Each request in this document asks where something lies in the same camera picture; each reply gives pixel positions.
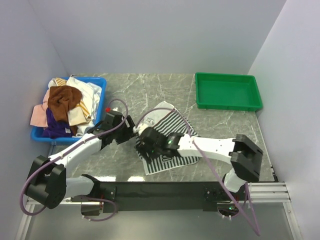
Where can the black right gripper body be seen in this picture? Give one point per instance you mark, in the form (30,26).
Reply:
(154,152)

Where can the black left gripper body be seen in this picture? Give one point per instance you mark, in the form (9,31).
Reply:
(123,132)

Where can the green white striped towel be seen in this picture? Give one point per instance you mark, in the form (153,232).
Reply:
(166,119)

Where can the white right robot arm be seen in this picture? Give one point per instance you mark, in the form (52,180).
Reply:
(240,152)

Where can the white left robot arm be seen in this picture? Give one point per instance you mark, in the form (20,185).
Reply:
(48,181)

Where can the cream yellow striped towel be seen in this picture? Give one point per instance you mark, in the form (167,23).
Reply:
(71,101)

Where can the brown towel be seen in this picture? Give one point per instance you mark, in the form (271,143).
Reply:
(61,100)

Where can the purple towel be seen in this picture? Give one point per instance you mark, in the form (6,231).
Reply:
(55,129)

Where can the pink towel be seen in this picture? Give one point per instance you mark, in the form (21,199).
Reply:
(39,116)

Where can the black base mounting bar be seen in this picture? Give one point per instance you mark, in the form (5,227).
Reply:
(155,196)

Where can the blue plastic bin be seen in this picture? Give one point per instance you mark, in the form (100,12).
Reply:
(36,132)

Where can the green plastic tray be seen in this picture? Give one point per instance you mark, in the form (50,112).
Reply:
(234,92)

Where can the aluminium frame rail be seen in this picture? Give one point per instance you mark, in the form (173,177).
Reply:
(120,163)

